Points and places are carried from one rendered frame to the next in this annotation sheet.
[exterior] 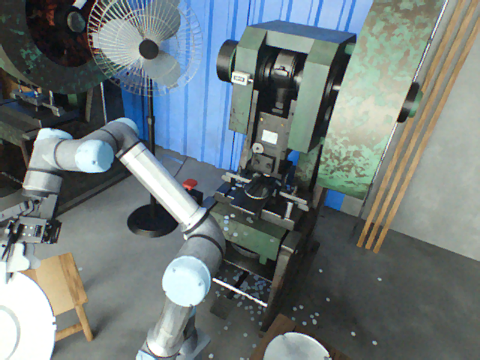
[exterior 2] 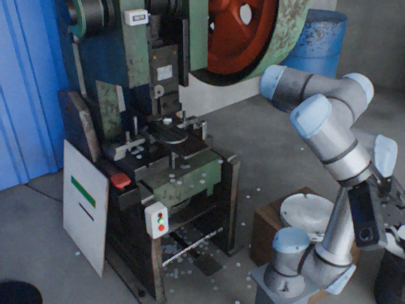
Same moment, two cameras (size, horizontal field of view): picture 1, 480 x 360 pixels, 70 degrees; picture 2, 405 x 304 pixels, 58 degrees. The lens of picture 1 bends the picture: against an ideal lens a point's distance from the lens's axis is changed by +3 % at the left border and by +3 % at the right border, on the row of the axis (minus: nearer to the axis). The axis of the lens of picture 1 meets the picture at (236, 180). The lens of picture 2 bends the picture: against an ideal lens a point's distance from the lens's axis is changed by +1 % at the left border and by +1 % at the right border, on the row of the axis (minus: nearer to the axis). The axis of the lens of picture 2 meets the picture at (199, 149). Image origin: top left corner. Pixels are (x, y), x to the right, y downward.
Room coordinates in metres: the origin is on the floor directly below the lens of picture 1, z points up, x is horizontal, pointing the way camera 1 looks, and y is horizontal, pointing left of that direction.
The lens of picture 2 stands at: (0.64, 1.08, 1.58)
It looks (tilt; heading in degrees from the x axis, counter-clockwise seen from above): 32 degrees down; 297
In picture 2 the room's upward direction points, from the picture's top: straight up
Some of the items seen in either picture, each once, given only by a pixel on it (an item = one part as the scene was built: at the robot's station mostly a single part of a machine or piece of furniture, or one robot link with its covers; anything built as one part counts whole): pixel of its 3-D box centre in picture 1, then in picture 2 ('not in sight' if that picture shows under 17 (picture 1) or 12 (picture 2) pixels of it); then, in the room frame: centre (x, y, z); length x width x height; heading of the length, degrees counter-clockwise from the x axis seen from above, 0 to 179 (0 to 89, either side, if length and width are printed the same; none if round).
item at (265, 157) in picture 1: (271, 139); (159, 76); (1.47, -0.14, 1.04); 0.17 x 0.15 x 0.30; 157
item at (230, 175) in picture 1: (238, 173); (126, 142); (1.57, 0.00, 0.76); 0.17 x 0.06 x 0.10; 67
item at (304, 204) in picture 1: (295, 194); (185, 120); (1.44, -0.32, 0.76); 0.17 x 0.06 x 0.10; 67
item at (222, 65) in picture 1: (238, 66); (87, 13); (1.62, 0.06, 1.31); 0.22 x 0.12 x 0.22; 157
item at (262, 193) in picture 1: (251, 205); (180, 152); (1.34, -0.09, 0.72); 0.25 x 0.14 x 0.14; 157
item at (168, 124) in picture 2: (265, 184); (158, 130); (1.50, -0.16, 0.76); 0.15 x 0.09 x 0.05; 67
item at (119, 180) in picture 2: (190, 187); (121, 186); (1.42, 0.23, 0.72); 0.07 x 0.06 x 0.08; 157
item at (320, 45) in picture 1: (277, 161); (140, 106); (1.64, -0.22, 0.83); 0.79 x 0.43 x 1.34; 157
